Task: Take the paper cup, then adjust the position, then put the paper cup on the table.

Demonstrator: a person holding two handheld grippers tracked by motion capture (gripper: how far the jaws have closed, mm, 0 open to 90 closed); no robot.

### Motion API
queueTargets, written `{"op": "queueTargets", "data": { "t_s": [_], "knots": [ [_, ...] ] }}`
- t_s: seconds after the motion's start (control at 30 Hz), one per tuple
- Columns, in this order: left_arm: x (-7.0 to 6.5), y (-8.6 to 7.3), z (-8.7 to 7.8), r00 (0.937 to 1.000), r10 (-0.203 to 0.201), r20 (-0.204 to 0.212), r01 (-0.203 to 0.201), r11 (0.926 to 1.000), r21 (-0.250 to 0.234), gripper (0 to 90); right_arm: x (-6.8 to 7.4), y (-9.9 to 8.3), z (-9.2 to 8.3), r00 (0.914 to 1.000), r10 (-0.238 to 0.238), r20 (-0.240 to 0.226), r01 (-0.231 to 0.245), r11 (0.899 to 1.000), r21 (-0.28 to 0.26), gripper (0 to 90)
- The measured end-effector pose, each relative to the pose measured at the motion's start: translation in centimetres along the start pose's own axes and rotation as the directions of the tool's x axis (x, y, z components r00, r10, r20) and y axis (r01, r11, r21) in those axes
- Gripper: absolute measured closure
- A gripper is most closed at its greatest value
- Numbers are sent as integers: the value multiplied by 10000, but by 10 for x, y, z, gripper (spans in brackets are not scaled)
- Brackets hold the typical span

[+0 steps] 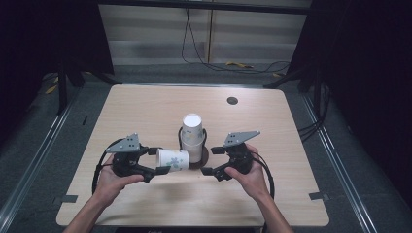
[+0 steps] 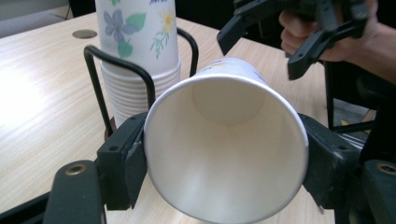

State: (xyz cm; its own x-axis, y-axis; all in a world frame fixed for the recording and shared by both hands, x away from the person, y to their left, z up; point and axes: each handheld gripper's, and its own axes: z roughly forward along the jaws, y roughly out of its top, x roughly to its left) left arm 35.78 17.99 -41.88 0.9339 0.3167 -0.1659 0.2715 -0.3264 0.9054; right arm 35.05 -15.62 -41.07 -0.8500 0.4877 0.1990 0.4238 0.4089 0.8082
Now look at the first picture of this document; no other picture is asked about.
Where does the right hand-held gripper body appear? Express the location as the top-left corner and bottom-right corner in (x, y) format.
(222, 129), (261, 175)

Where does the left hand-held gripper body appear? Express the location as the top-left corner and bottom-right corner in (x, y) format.
(105, 132), (150, 179)

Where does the floral print paper cup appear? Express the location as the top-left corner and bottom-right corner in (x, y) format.
(155, 148), (190, 173)

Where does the white paper cup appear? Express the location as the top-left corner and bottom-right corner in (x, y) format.
(180, 113), (205, 164)

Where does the person's right hand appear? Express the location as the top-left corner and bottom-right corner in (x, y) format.
(224, 143), (272, 201)

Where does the person's left hand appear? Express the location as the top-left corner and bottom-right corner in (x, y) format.
(93, 153), (146, 204)

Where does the black metal stand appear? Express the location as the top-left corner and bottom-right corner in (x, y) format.
(55, 59), (115, 117)
(262, 68), (325, 113)

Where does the grey tape piece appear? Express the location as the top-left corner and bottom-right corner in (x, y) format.
(308, 191), (330, 202)

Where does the black curtain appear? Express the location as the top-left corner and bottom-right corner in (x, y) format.
(0, 0), (115, 147)
(286, 0), (412, 208)

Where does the black overhead bar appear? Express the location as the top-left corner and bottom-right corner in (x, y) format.
(96, 0), (313, 17)

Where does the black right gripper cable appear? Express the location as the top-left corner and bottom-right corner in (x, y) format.
(252, 151), (276, 200)

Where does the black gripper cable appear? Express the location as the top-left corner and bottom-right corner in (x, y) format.
(252, 151), (276, 200)
(91, 138), (124, 196)

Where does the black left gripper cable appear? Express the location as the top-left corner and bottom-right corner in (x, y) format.
(91, 138), (124, 196)

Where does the bundle of black cables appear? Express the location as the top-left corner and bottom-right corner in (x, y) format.
(296, 83), (332, 143)

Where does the metal floor rail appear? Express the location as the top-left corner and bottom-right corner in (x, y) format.
(0, 95), (81, 225)
(300, 92), (379, 233)

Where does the long black hanging cable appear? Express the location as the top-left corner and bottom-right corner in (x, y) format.
(180, 8), (292, 75)

